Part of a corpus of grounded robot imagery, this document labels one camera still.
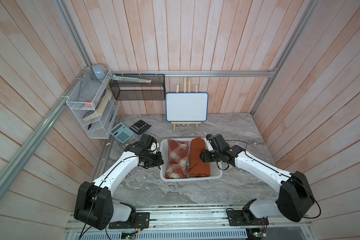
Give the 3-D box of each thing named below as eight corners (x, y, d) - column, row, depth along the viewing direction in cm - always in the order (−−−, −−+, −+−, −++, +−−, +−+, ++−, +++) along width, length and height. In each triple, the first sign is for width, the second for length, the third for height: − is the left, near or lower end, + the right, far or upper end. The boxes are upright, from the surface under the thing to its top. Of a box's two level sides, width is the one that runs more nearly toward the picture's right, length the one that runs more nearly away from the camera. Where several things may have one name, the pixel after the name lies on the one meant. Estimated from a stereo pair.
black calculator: (130, 128, 113) (129, 127, 112) (142, 120, 119) (142, 118, 118) (138, 136, 109) (137, 134, 108) (150, 126, 115) (150, 125, 113)
